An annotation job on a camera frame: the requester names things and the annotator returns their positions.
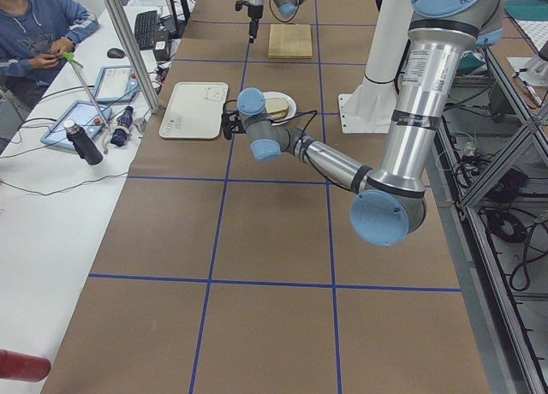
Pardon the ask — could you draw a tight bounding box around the black keyboard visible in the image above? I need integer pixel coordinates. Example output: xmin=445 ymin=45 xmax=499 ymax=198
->
xmin=134 ymin=10 xmax=158 ymax=51

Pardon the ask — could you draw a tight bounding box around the person in blue hoodie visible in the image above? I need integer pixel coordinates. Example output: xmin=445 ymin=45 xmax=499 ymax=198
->
xmin=1 ymin=0 xmax=99 ymax=108

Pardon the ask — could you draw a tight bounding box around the near blue teach pendant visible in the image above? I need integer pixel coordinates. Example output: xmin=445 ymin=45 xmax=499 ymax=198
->
xmin=40 ymin=100 xmax=112 ymax=165

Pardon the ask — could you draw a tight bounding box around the white round plate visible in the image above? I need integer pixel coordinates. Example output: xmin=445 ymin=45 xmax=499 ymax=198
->
xmin=263 ymin=92 xmax=296 ymax=124

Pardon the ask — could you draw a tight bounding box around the aluminium frame post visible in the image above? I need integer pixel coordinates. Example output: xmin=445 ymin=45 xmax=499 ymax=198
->
xmin=104 ymin=0 xmax=160 ymax=114

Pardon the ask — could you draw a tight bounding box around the green-handled reacher grabber stick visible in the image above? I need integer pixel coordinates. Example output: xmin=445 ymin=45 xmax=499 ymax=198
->
xmin=61 ymin=51 xmax=113 ymax=134

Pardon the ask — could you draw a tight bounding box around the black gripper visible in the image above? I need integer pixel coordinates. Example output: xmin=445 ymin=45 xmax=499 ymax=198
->
xmin=248 ymin=3 xmax=263 ymax=43

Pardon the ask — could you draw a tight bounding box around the cream bear serving tray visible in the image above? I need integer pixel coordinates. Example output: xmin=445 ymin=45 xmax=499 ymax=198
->
xmin=158 ymin=81 xmax=229 ymax=140

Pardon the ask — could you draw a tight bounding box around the red cylinder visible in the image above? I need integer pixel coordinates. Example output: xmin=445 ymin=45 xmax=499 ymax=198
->
xmin=1 ymin=349 xmax=51 ymax=382

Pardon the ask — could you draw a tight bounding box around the person's hand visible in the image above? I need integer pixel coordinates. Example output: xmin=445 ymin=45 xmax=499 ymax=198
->
xmin=49 ymin=37 xmax=74 ymax=59

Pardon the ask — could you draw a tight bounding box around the far blue teach pendant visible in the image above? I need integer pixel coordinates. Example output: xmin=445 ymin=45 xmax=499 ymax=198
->
xmin=92 ymin=66 xmax=140 ymax=104

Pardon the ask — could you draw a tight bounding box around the blue teach pendant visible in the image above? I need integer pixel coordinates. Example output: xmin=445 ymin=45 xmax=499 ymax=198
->
xmin=40 ymin=100 xmax=112 ymax=165
xmin=92 ymin=66 xmax=140 ymax=104

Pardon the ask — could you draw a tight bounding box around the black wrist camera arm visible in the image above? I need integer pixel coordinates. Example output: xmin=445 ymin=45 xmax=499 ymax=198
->
xmin=235 ymin=0 xmax=248 ymax=11
xmin=221 ymin=110 xmax=245 ymax=140

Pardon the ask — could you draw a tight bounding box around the folded navy umbrella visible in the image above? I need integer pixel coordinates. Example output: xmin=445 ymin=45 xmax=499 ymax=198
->
xmin=110 ymin=106 xmax=134 ymax=147

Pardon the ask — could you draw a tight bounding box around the black water bottle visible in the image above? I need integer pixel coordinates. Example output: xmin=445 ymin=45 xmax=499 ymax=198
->
xmin=63 ymin=120 xmax=103 ymax=165

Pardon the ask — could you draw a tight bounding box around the wooden cutting board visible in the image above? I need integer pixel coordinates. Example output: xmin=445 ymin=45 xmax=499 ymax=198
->
xmin=267 ymin=24 xmax=313 ymax=59

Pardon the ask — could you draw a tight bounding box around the black box on desk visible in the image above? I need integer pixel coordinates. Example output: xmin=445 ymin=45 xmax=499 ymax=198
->
xmin=152 ymin=27 xmax=171 ymax=62

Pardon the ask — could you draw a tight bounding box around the black computer mouse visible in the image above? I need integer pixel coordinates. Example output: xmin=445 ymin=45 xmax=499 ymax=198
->
xmin=107 ymin=47 xmax=125 ymax=59

